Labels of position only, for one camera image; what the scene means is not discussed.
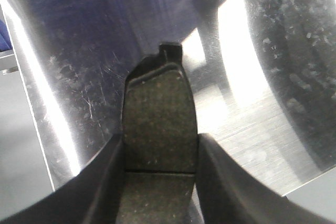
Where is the grey brake pad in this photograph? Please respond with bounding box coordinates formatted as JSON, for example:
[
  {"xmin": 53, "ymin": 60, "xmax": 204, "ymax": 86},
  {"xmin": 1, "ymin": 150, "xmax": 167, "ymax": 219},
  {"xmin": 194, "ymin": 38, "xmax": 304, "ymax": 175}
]
[{"xmin": 117, "ymin": 42, "xmax": 198, "ymax": 223}]

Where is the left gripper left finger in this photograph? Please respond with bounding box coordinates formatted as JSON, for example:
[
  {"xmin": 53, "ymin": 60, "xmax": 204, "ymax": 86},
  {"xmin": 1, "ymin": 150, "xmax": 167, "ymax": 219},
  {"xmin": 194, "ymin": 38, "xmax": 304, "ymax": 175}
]
[{"xmin": 2, "ymin": 134, "xmax": 124, "ymax": 223}]

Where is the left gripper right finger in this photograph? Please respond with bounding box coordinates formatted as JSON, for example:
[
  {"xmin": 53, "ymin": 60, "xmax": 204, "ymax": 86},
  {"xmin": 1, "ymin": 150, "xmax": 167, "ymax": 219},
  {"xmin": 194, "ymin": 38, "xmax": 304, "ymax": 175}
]
[{"xmin": 196, "ymin": 134, "xmax": 331, "ymax": 223}]

